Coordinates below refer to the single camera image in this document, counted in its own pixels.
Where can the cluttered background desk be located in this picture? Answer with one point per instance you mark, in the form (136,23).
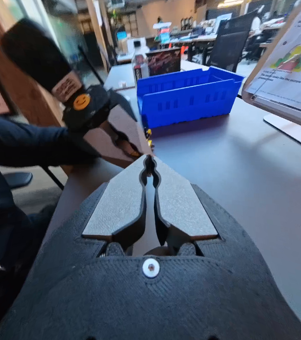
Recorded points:
(193,37)

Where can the black mesh office chair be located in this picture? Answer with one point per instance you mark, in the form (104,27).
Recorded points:
(230,45)

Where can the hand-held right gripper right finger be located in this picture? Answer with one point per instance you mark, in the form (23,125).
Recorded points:
(185,209)

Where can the yellow black lego part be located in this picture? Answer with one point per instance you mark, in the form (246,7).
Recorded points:
(148,132)

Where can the blue plastic bin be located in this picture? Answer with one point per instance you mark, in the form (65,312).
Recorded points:
(187,101)

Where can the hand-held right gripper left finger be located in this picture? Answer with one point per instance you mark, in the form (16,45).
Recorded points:
(113,209)

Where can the dark lego set box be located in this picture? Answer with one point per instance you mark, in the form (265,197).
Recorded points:
(163,62)

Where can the person's left hand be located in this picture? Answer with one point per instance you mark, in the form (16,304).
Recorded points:
(126,147)

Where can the wooden document stand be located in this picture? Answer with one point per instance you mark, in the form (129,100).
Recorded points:
(254,101)

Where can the white stand base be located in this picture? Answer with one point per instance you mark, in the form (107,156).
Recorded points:
(293,132)

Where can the printed instruction sheet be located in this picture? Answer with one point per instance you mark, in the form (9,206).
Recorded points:
(291,66)

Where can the person's left forearm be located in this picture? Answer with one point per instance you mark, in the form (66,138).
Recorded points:
(20,140)

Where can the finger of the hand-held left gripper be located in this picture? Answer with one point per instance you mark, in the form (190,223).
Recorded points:
(105,146)
(131,130)

